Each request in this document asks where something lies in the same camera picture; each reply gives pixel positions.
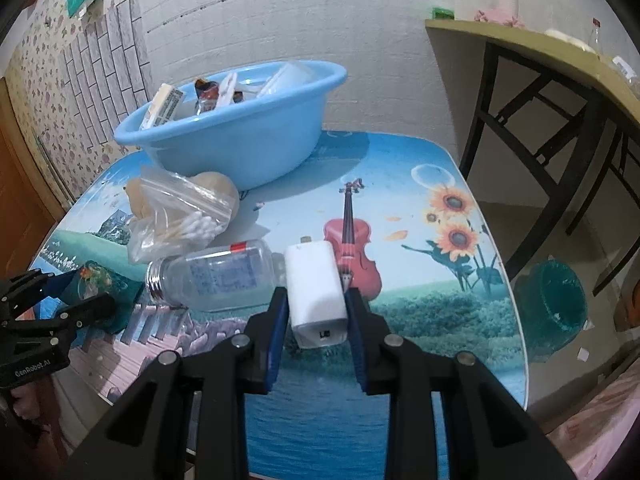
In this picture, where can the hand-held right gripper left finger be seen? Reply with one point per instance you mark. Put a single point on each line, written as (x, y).
(277, 340)

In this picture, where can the pink cloth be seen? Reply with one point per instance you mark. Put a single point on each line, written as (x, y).
(500, 17)

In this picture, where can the beige labelled box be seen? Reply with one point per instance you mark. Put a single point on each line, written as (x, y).
(162, 105)

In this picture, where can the light blue plastic basin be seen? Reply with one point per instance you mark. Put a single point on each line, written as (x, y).
(240, 135)

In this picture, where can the clear bottle with red cap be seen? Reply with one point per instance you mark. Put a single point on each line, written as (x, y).
(596, 35)

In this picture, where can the clear plastic box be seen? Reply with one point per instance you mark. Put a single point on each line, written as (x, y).
(285, 80)

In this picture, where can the white charger block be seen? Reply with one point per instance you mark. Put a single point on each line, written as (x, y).
(315, 290)

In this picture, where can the clear bag of snacks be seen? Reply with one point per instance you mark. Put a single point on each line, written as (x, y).
(627, 70)

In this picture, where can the zip bag of cotton swabs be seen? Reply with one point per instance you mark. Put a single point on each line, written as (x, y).
(190, 220)

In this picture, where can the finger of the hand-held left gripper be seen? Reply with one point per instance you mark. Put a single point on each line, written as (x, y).
(55, 282)
(90, 307)

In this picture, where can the pink bedding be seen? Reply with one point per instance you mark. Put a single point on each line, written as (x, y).
(605, 420)

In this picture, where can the teal trash bin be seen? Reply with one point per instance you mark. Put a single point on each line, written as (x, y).
(550, 305)

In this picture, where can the wooden folding table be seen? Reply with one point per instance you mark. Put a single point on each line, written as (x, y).
(525, 42)

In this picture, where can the dark red snack packet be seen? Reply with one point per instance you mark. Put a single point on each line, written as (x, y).
(206, 92)

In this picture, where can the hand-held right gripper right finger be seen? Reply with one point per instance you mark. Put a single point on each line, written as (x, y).
(357, 340)

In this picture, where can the beige round sponge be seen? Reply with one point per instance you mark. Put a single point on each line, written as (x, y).
(215, 181)

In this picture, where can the picture printed table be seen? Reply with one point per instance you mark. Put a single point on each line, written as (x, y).
(425, 310)

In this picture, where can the green box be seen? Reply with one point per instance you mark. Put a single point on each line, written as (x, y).
(442, 13)

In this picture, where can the wooden door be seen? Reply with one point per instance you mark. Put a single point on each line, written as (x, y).
(20, 185)

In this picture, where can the clear bottle with silver cap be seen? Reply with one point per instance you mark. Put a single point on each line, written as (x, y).
(225, 275)

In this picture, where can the orange cloth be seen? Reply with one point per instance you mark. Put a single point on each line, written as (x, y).
(631, 307)

